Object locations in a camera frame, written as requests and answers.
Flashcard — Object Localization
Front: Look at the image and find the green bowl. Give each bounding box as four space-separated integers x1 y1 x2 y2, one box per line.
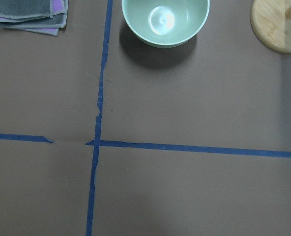
121 0 210 48

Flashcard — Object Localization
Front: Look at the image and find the grey purple folded cloth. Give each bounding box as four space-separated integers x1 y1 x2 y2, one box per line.
0 0 69 36

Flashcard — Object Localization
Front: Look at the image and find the wooden mug tree stand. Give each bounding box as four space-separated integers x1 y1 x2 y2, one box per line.
250 0 291 54

